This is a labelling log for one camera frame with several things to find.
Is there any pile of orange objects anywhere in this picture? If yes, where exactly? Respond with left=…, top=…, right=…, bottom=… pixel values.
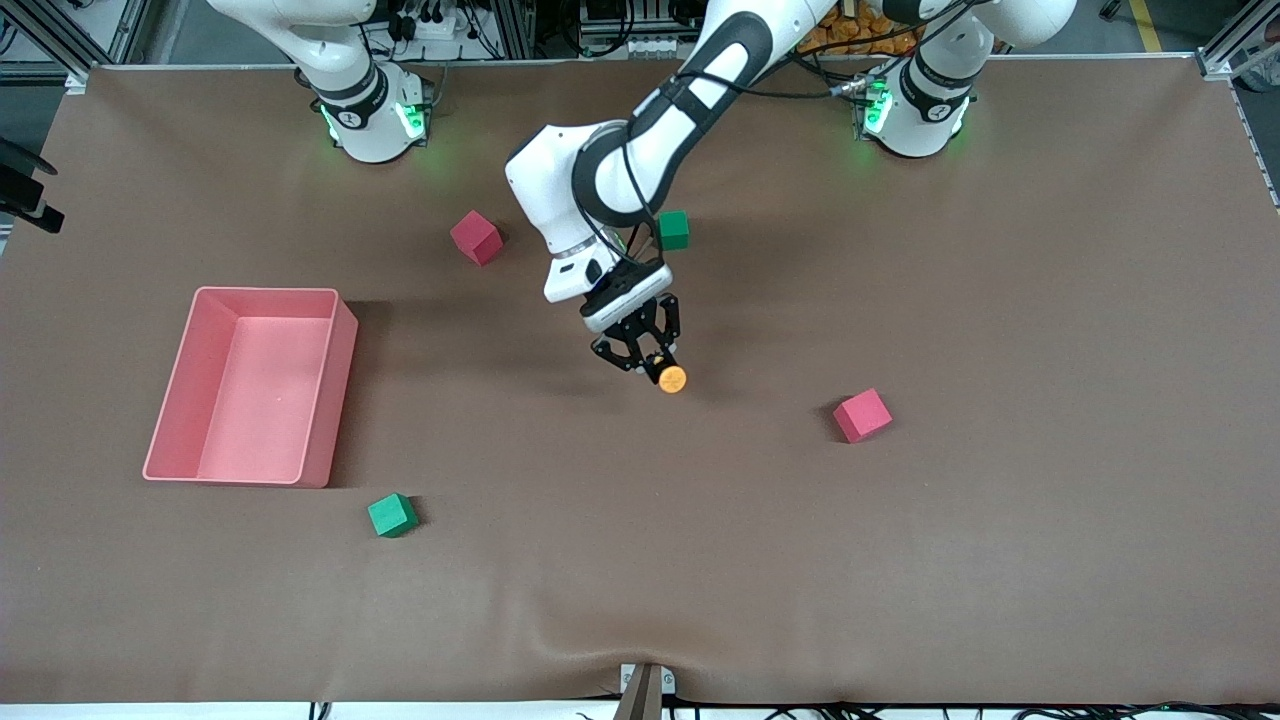
left=797, top=0, right=921, bottom=57

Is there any brown table mat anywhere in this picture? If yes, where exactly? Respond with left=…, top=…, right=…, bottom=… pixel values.
left=0, top=58, right=1280, bottom=706

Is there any aluminium camera mount pole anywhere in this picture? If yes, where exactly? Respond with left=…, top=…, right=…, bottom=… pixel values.
left=612, top=662, right=677, bottom=720

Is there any white power strip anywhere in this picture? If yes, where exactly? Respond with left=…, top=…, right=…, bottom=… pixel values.
left=400, top=8, right=483, bottom=41

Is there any pink plastic bin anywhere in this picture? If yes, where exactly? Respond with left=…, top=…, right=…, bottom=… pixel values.
left=142, top=286, right=359, bottom=489

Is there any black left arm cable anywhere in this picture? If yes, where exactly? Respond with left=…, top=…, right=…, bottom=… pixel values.
left=595, top=60, right=861, bottom=266

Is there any black electronics unit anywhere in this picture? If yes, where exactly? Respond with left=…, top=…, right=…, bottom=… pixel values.
left=580, top=0, right=716, bottom=57

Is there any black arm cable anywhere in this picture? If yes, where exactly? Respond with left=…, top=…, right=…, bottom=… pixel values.
left=595, top=60, right=861, bottom=266
left=0, top=135, right=59, bottom=177

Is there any aluminium frame profile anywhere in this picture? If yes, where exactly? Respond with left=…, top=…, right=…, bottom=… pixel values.
left=0, top=0, right=151, bottom=93
left=1195, top=0, right=1280, bottom=81

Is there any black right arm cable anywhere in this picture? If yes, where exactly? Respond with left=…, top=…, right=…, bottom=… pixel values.
left=0, top=135, right=59, bottom=177

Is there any pink foam cube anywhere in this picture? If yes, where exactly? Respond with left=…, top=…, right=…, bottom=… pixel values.
left=832, top=388, right=894, bottom=444
left=449, top=210, right=504, bottom=267

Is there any orange capped push button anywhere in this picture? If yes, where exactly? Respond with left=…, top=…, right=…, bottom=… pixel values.
left=645, top=350, right=689, bottom=395

